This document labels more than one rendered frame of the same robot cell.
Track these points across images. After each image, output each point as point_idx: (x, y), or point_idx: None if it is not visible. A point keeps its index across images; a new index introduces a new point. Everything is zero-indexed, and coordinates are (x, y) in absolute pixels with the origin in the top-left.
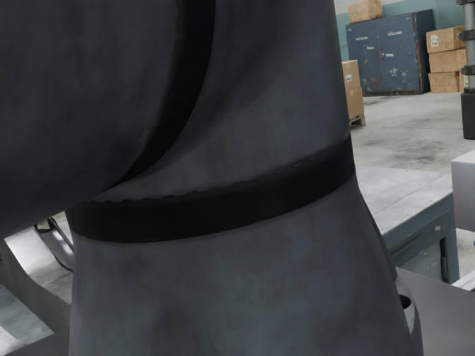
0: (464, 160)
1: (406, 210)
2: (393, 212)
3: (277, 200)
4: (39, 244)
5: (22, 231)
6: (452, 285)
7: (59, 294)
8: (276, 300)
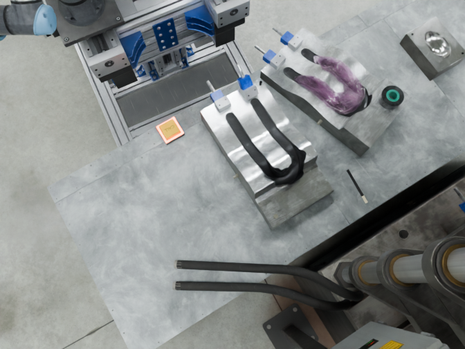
0: (122, 48)
1: (107, 160)
2: (114, 160)
3: None
4: (289, 138)
5: (300, 145)
6: (160, 13)
7: (270, 94)
8: None
